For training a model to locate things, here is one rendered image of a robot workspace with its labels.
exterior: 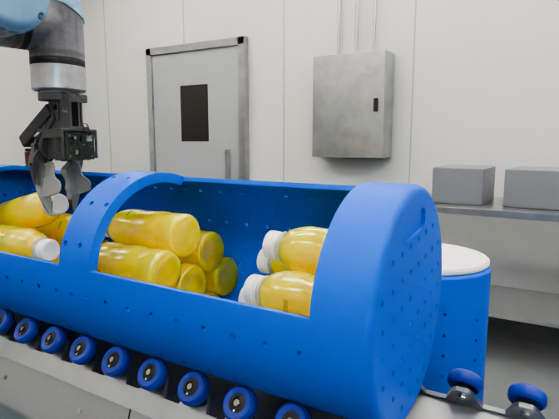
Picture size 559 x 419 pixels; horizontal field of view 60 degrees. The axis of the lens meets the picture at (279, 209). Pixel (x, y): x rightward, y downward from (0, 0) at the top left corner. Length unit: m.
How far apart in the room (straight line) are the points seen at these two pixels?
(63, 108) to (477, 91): 3.28
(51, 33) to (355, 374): 0.72
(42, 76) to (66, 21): 0.10
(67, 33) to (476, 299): 0.90
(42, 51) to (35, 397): 0.57
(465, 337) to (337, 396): 0.56
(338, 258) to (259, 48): 4.18
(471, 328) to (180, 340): 0.63
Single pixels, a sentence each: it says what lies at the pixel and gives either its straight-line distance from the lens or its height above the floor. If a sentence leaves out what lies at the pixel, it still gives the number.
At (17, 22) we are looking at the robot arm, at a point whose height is 1.44.
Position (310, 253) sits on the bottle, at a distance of 0.60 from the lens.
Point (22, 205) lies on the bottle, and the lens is 1.02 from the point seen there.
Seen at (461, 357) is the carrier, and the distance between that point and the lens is 1.07.
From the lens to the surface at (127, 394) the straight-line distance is 0.77.
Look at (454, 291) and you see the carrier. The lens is 1.01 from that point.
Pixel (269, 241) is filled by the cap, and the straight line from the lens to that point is 0.64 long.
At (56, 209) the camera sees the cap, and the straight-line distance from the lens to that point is 0.98.
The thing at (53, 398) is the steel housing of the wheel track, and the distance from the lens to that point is 0.90.
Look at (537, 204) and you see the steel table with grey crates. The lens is 3.07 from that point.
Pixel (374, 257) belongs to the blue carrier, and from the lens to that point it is 0.48.
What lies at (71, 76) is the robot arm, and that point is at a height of 1.39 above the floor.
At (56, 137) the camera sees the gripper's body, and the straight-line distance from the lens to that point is 0.92.
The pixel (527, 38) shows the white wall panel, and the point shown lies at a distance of 3.87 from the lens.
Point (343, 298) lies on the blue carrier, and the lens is 0.48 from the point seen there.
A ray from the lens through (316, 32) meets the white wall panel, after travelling 4.35.
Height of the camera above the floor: 1.28
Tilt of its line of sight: 8 degrees down
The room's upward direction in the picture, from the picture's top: straight up
